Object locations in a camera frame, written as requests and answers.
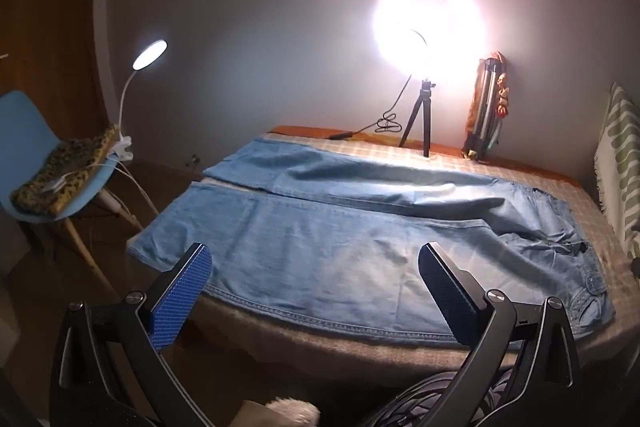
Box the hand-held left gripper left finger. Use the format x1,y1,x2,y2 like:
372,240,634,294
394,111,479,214
48,243,213,427

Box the folded silver tripod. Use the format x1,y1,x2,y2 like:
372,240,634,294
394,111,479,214
462,58,507,160

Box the leopard print cushion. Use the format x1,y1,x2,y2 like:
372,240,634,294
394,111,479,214
11,124,121,214

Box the white lamp cable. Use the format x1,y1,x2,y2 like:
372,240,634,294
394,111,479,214
42,156,162,219

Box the black ring light cable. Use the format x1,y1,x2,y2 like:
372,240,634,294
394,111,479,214
327,72,416,140

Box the blue chair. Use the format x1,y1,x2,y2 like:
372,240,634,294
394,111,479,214
0,89,147,289

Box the green patterned white pillow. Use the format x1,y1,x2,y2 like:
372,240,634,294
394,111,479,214
592,82,640,260

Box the white fluffy cloth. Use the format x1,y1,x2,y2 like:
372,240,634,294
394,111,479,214
235,397,321,427

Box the checked bed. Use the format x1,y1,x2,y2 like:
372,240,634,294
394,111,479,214
125,124,640,388

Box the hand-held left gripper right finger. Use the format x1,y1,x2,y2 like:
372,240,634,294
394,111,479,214
417,242,586,427

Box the black white striped cloth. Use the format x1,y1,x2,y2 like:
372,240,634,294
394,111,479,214
370,369,516,427

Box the white clip desk lamp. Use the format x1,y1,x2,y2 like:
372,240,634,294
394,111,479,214
102,38,168,164

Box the black ring light tripod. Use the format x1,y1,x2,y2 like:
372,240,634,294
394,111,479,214
398,78,434,158

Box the blue denim pants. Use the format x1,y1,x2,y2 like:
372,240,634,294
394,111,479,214
127,138,617,348

